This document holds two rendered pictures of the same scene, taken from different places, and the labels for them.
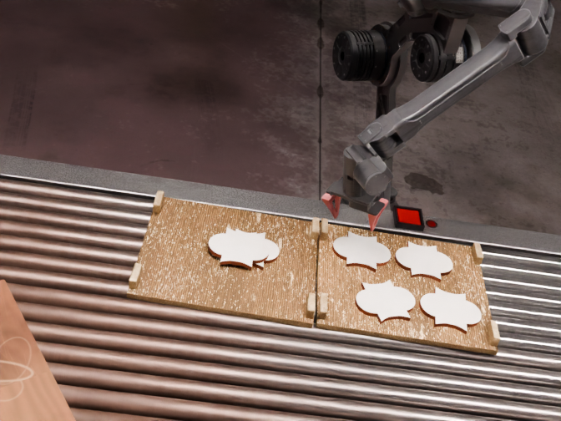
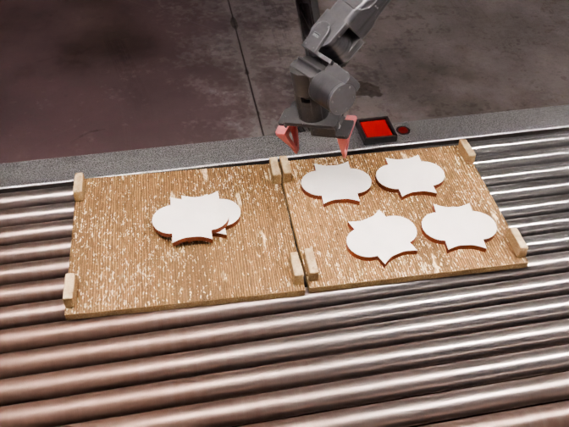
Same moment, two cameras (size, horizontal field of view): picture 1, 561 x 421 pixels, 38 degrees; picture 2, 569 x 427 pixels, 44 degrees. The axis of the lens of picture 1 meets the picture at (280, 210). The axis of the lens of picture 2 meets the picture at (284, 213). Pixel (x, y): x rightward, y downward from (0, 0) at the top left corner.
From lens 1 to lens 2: 0.56 m
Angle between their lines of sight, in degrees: 7
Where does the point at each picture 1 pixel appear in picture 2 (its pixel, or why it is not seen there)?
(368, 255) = (345, 186)
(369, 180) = (332, 96)
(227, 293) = (190, 280)
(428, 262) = (416, 176)
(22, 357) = not seen: outside the picture
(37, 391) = not seen: outside the picture
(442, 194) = (380, 95)
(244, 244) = (196, 213)
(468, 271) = (463, 175)
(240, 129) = (164, 80)
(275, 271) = (241, 236)
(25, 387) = not seen: outside the picture
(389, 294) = (383, 228)
